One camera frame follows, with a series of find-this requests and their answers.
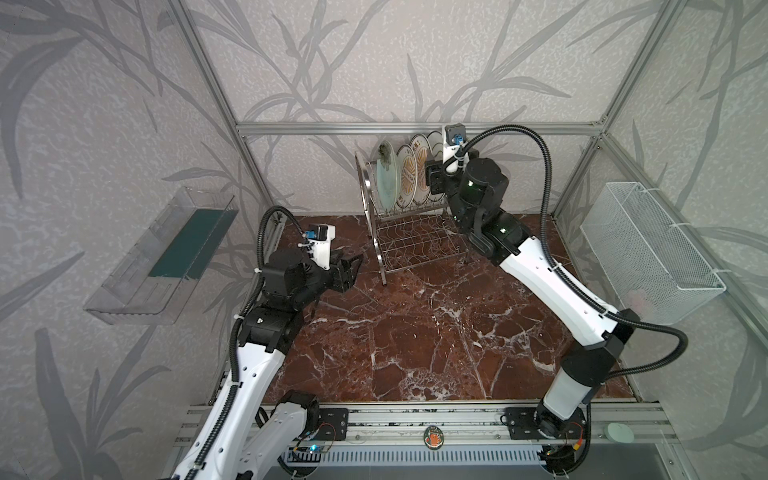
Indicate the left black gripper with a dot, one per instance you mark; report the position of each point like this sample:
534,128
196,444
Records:
338,273

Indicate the pale green round puck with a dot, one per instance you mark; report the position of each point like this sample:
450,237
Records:
619,433

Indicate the clear plastic wall tray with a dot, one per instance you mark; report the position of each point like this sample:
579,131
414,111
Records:
156,278

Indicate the round orange sticker badge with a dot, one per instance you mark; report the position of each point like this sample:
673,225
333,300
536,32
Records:
433,437

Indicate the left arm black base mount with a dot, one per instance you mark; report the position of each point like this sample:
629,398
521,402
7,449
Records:
328,424

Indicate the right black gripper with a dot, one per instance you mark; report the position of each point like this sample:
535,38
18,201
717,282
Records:
435,177

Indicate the aluminium cage frame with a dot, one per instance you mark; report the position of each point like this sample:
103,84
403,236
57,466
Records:
672,91

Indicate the orange sunburst plate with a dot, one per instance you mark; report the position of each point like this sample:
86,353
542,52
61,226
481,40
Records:
408,176
421,149

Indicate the white wire mesh basket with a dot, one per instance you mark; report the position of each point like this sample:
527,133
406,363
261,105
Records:
650,262

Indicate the pale green flower plate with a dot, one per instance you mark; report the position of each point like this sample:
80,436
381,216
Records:
387,176

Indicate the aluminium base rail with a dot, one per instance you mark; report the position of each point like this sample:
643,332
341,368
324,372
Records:
391,434

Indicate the white plate thin teal rim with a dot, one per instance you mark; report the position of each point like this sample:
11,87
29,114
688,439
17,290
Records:
435,141

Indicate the steel two-tier dish rack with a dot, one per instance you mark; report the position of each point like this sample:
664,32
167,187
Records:
407,238

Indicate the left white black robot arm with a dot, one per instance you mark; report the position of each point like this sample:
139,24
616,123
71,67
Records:
227,446

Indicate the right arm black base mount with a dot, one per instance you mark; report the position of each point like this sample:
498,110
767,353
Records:
533,423

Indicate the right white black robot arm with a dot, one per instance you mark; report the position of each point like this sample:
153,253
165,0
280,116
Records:
599,330

